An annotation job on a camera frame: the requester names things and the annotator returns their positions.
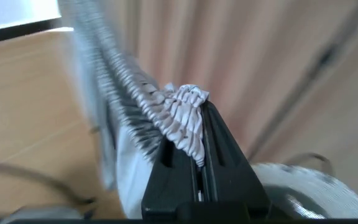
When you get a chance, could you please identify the black cable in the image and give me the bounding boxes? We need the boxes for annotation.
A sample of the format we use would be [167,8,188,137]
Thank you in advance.
[0,160,96,208]

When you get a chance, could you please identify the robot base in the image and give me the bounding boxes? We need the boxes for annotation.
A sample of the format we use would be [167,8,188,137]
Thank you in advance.
[0,204,86,222]

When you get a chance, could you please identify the pale grey shorts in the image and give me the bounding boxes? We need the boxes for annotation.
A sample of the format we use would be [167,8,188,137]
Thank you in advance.
[57,0,211,219]

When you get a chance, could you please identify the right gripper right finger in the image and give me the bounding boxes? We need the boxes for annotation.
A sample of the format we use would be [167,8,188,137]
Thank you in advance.
[200,100,272,219]

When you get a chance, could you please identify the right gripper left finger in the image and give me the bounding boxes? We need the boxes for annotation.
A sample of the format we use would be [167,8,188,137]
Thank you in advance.
[141,138,203,219]

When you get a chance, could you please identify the white laundry basket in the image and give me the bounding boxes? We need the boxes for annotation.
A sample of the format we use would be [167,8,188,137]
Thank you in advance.
[250,152,358,219]

